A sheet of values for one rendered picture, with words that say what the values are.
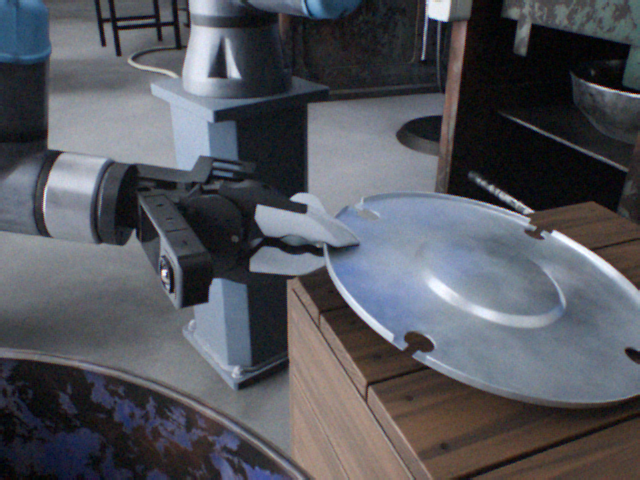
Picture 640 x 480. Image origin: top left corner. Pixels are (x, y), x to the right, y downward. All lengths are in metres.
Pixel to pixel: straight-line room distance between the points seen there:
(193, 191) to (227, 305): 0.44
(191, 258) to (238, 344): 0.53
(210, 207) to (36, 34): 0.19
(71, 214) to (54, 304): 0.74
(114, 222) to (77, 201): 0.03
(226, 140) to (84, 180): 0.31
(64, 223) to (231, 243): 0.13
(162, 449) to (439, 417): 0.21
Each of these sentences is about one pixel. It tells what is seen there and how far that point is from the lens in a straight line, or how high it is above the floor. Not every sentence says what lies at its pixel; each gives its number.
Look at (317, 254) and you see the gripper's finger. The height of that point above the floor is 0.40.
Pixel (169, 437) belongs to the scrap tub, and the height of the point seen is 0.46.
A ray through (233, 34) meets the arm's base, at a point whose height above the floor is 0.53.
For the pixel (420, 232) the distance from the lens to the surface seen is 0.55.
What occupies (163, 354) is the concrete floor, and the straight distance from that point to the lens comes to 1.03.
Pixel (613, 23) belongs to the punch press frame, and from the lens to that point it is 1.00.
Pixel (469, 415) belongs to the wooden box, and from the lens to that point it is 0.42.
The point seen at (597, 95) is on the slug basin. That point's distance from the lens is 1.12.
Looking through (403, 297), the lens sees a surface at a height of 0.40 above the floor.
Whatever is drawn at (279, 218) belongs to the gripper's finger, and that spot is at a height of 0.44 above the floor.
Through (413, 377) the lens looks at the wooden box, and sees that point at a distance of 0.44.
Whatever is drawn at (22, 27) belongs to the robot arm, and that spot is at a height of 0.58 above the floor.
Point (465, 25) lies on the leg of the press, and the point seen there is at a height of 0.48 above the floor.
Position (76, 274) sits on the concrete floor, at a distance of 1.31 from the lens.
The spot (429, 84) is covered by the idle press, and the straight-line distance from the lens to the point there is 2.68.
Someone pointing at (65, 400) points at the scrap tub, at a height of 0.46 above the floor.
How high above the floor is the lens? 0.64
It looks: 28 degrees down
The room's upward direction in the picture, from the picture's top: straight up
